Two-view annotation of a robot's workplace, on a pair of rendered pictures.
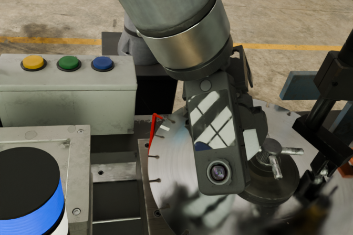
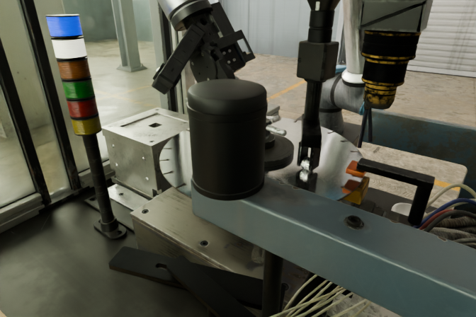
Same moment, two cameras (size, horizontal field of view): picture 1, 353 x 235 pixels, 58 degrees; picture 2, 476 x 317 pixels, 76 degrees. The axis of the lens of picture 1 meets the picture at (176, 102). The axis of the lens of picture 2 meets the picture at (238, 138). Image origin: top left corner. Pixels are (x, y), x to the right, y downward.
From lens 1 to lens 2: 0.49 m
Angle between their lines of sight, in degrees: 46
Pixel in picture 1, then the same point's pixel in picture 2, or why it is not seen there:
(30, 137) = (173, 115)
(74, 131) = not seen: hidden behind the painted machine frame
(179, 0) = not seen: outside the picture
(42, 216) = (58, 24)
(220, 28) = not seen: outside the picture
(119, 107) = not seen: hidden behind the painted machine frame
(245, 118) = (210, 64)
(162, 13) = not seen: outside the picture
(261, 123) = (222, 72)
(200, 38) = not seen: outside the picture
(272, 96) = not seen: outside the picture
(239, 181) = (159, 72)
